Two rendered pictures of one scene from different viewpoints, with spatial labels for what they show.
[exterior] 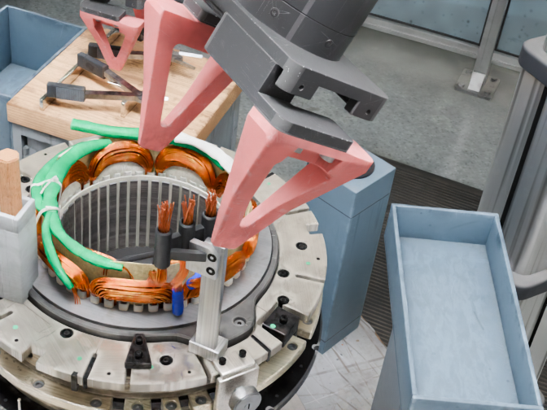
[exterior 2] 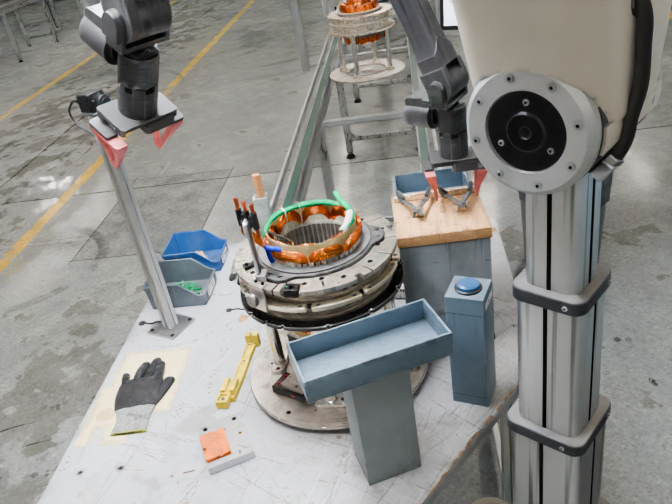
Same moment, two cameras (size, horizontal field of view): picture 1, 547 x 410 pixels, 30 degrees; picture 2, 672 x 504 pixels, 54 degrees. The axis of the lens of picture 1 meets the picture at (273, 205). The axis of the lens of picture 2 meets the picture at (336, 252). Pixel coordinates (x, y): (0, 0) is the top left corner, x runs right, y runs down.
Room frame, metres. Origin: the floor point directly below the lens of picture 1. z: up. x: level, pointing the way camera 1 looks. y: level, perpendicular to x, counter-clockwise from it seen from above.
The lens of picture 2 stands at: (0.52, -1.01, 1.72)
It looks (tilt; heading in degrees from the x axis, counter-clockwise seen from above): 30 degrees down; 81
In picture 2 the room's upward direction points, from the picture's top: 10 degrees counter-clockwise
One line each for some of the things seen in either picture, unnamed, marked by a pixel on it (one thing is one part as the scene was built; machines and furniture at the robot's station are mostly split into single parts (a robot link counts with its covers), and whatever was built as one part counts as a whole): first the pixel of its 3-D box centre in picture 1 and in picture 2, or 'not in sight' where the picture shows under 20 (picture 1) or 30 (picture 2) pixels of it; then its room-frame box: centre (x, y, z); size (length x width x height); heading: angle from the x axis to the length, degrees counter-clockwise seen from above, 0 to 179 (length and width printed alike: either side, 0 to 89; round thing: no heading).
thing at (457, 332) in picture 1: (427, 397); (378, 402); (0.68, -0.18, 0.92); 0.25 x 0.11 x 0.28; 4
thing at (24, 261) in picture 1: (13, 249); (263, 216); (0.58, 0.20, 1.14); 0.03 x 0.03 x 0.09; 79
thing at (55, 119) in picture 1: (132, 94); (438, 215); (0.94, 0.17, 1.05); 0.20 x 0.19 x 0.02; 75
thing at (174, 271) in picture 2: not in sight; (181, 283); (0.33, 0.58, 0.82); 0.16 x 0.14 x 0.07; 162
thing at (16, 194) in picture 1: (10, 186); (259, 188); (0.58, 0.20, 1.20); 0.02 x 0.02 x 0.06
